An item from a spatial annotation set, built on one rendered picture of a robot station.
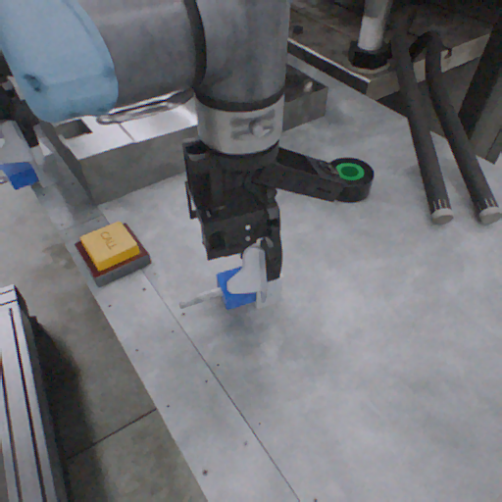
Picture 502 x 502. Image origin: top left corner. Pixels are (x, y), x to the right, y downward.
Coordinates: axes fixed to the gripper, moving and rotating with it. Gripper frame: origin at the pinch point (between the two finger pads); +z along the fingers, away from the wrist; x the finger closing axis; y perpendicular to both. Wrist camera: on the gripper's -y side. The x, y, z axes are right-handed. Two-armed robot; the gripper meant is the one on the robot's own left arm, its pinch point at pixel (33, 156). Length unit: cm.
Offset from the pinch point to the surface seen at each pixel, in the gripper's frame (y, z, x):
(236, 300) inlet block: -5.8, 1.8, 43.9
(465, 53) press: -112, 9, 19
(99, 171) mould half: -5.2, -1.3, 12.7
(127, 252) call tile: -0.2, 1.7, 27.6
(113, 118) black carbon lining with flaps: -13.2, -3.7, 4.4
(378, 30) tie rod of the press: -80, -3, 11
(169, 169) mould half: -16.4, 2.9, 14.2
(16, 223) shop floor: -2, 84, -98
